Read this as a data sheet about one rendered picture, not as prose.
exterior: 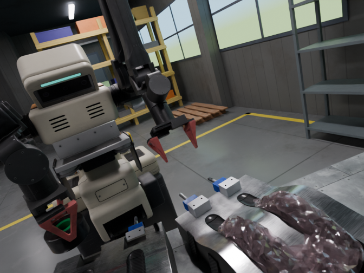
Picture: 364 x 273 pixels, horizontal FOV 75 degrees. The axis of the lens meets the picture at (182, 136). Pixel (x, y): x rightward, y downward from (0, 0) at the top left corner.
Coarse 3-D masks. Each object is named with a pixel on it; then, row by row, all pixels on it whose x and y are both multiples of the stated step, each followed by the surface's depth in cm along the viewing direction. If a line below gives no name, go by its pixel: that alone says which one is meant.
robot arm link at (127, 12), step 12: (108, 0) 61; (120, 0) 61; (120, 12) 61; (120, 24) 62; (132, 24) 63; (120, 36) 65; (132, 36) 64; (132, 48) 64; (144, 48) 66; (132, 60) 65; (144, 60) 66; (132, 72) 66; (144, 72) 67
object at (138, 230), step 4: (136, 220) 72; (136, 224) 68; (140, 224) 67; (128, 228) 67; (132, 228) 67; (136, 228) 66; (140, 228) 64; (128, 232) 64; (132, 232) 63; (136, 232) 63; (140, 232) 62; (144, 232) 62; (128, 236) 62; (132, 236) 62; (136, 236) 61
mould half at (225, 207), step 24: (240, 192) 65; (264, 192) 62; (312, 192) 51; (192, 216) 62; (240, 216) 55; (264, 216) 49; (336, 216) 45; (360, 216) 44; (216, 240) 48; (288, 240) 43; (360, 240) 40; (240, 264) 40
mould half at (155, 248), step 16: (160, 224) 57; (160, 240) 52; (112, 256) 52; (160, 256) 48; (64, 272) 52; (80, 272) 50; (96, 272) 49; (112, 272) 48; (160, 272) 45; (176, 272) 50
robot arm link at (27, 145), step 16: (16, 112) 41; (16, 128) 43; (0, 144) 37; (16, 144) 34; (0, 160) 33; (16, 160) 34; (32, 160) 36; (48, 160) 37; (16, 176) 35; (32, 176) 36
